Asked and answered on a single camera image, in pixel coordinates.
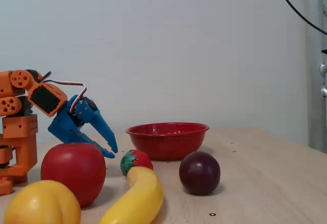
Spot thin black hanging cable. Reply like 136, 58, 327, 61
273, 0, 327, 36

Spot red toy apple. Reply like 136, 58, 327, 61
40, 142, 107, 208

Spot dark purple plum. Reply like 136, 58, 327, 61
178, 151, 221, 196

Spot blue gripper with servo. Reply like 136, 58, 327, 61
48, 95, 119, 159

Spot grey metal stand post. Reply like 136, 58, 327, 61
303, 0, 327, 155

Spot red toy strawberry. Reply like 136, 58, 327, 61
120, 149, 154, 177

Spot yellow orange toy peach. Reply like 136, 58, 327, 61
3, 180, 82, 224

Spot red speckled enamel bowl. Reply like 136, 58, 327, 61
125, 122, 211, 162

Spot red white black servo cable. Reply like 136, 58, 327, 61
40, 71, 88, 114

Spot yellow toy banana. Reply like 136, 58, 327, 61
98, 166, 165, 224

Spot silver metal clamp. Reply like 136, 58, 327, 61
319, 62, 327, 98

